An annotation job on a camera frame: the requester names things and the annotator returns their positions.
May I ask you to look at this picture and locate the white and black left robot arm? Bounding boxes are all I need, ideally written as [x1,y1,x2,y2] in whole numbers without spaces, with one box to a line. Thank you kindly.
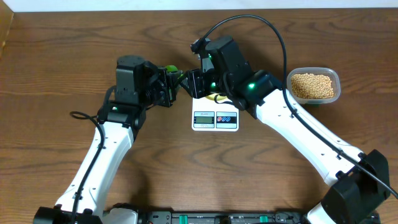
[33,55,183,223]

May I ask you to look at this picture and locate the white digital kitchen scale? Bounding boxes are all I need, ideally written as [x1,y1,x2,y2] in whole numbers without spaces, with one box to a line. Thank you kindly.
[192,97,239,132]

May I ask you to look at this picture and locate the clear container of soybeans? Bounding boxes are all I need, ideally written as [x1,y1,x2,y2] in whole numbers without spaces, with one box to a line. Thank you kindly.
[287,67,341,105]

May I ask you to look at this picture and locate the yellow plastic bowl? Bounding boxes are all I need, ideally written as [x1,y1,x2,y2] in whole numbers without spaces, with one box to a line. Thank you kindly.
[206,93,227,101]

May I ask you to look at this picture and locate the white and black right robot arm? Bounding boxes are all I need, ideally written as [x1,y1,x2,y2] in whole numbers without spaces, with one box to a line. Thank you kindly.
[185,35,393,223]

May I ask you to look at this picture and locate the green plastic measuring scoop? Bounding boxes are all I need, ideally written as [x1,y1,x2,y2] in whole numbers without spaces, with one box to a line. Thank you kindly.
[165,65,183,78]

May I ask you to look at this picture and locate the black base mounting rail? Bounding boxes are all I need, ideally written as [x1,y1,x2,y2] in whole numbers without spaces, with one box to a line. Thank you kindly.
[102,203,382,224]

